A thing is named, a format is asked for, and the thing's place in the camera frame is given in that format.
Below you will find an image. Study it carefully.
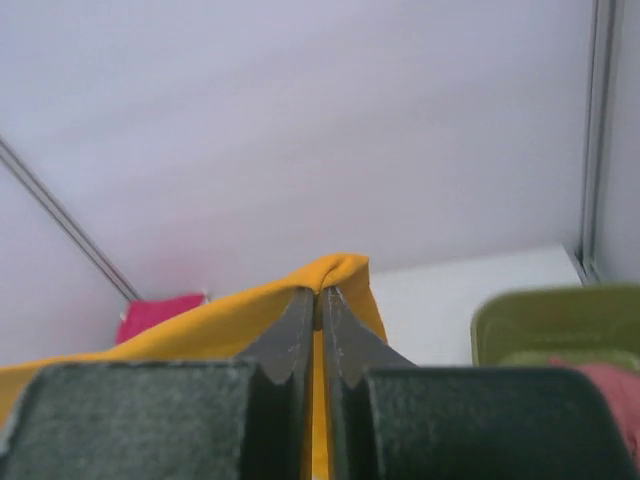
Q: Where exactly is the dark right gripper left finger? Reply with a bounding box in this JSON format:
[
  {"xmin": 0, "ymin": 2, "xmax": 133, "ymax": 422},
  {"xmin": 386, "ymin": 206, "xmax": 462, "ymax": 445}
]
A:
[{"xmin": 1, "ymin": 288, "xmax": 314, "ymax": 479}]

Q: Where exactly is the olive green plastic basket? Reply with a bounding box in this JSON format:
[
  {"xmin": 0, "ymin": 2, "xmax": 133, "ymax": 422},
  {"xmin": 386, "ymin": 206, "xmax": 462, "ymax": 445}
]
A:
[{"xmin": 470, "ymin": 284, "xmax": 639, "ymax": 372}]

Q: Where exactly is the left aluminium frame post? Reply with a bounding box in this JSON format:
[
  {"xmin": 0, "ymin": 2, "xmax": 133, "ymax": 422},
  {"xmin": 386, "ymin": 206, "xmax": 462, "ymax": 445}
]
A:
[{"xmin": 1, "ymin": 138, "xmax": 140, "ymax": 301}]

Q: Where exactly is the aluminium frame post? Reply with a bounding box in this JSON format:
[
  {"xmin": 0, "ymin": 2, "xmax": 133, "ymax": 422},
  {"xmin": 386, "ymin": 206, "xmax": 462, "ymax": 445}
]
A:
[
  {"xmin": 575, "ymin": 0, "xmax": 624, "ymax": 285},
  {"xmin": 1, "ymin": 138, "xmax": 140, "ymax": 301}
]

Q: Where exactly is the orange t shirt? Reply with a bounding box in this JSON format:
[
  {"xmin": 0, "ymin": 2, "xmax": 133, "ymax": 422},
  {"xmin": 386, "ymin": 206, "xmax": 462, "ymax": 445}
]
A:
[{"xmin": 1, "ymin": 253, "xmax": 386, "ymax": 479}]

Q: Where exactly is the right aluminium frame post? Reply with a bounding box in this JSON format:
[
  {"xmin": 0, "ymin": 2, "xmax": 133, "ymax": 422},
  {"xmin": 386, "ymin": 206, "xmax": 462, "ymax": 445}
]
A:
[{"xmin": 575, "ymin": 0, "xmax": 624, "ymax": 285}]

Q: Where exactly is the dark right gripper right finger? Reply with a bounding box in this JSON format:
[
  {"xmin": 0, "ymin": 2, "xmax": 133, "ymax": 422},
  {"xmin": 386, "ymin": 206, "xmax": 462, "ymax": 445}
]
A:
[{"xmin": 322, "ymin": 287, "xmax": 639, "ymax": 479}]

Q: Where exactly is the salmon pink t shirt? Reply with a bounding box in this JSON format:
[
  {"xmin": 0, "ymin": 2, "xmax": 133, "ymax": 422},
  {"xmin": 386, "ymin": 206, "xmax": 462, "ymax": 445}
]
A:
[{"xmin": 548, "ymin": 357, "xmax": 639, "ymax": 463}]

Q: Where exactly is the folded magenta t shirt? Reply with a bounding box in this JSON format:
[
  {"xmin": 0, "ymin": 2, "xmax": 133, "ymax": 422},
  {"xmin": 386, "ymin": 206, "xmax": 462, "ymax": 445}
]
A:
[{"xmin": 115, "ymin": 293, "xmax": 200, "ymax": 345}]

